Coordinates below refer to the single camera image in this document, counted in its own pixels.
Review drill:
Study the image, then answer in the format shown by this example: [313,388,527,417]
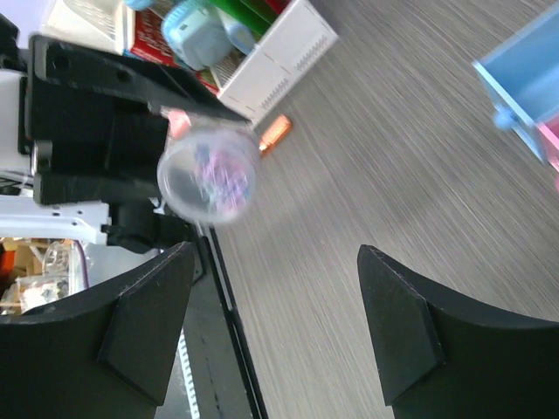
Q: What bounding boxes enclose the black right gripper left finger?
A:
[1,243,195,418]

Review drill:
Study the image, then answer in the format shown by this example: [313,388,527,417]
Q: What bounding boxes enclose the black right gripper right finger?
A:
[357,245,558,418]

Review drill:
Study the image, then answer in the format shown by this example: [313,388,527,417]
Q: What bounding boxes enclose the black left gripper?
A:
[24,34,249,205]

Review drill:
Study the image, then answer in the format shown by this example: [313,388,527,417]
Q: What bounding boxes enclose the orange highlighter marker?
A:
[259,114,293,157]

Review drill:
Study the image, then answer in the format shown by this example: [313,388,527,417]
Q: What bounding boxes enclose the sky blue drawer box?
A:
[473,4,558,161]

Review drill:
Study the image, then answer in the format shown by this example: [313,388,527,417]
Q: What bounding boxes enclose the pink drawer box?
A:
[537,116,559,173]

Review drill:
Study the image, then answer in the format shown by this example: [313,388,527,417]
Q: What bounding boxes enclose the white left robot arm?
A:
[1,19,245,253]

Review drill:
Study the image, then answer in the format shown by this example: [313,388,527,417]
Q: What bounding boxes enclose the red book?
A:
[125,3,218,94]

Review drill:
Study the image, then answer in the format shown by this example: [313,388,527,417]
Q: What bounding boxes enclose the light blue headphone case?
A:
[161,1,233,71]

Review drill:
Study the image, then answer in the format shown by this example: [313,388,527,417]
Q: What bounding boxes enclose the light blue headphones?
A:
[222,20,256,55]

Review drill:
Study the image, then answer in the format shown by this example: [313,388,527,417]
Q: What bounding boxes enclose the green plastic folder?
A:
[210,0,278,36]

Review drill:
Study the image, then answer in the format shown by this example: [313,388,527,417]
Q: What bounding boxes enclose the white mesh file organizer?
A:
[41,1,338,124]

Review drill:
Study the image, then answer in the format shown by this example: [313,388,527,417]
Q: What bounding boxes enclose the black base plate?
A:
[177,225,268,419]

